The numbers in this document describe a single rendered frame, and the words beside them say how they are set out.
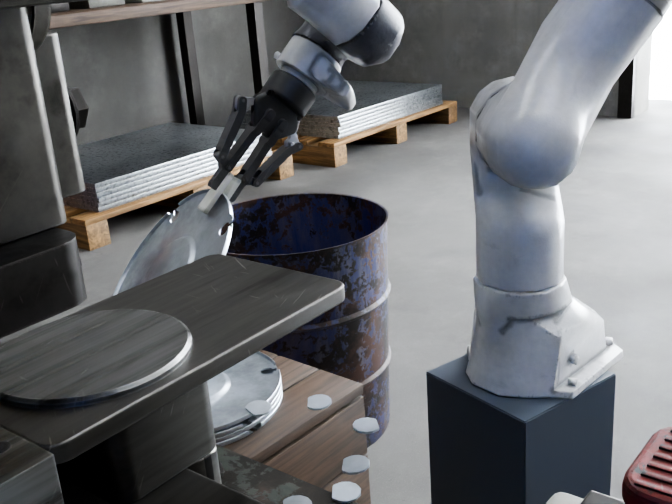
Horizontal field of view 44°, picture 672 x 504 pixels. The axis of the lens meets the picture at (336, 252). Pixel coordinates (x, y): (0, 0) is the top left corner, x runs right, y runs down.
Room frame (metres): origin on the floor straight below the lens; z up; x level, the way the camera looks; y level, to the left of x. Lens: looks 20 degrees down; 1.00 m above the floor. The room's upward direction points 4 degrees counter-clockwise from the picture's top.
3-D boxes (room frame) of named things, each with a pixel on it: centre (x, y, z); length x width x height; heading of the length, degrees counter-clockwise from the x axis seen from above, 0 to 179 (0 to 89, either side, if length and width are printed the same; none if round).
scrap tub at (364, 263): (1.67, 0.09, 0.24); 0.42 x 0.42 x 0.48
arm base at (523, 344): (1.02, -0.27, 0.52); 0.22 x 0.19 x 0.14; 125
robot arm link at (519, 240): (1.04, -0.24, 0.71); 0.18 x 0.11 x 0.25; 178
